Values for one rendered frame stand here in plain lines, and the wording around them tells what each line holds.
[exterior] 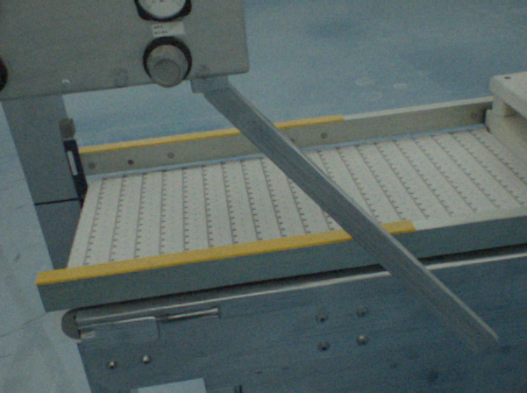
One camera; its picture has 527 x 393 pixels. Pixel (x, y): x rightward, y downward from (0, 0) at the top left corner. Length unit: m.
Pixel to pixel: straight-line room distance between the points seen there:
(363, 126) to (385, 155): 0.05
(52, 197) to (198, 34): 0.47
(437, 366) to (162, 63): 0.50
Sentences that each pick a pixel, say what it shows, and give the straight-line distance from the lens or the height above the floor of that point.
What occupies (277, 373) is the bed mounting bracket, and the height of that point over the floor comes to 0.66.
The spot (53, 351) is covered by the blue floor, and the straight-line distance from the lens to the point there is 1.86.
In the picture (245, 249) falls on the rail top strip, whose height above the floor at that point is 0.85.
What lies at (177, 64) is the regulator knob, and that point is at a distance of 0.42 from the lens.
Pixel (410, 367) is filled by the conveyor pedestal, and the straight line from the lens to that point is 0.76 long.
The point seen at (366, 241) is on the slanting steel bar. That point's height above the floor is 0.89.
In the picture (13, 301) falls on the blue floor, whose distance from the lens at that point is 2.11.
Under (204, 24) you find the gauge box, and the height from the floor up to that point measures 1.06.
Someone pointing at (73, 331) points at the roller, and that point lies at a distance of 0.62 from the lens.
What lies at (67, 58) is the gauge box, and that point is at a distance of 0.45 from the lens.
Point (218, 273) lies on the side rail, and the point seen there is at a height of 0.84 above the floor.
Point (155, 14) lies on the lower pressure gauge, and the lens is 0.42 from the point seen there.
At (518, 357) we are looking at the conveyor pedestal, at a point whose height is 0.62.
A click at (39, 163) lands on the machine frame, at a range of 0.84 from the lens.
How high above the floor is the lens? 1.16
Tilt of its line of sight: 29 degrees down
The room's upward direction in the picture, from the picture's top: 6 degrees counter-clockwise
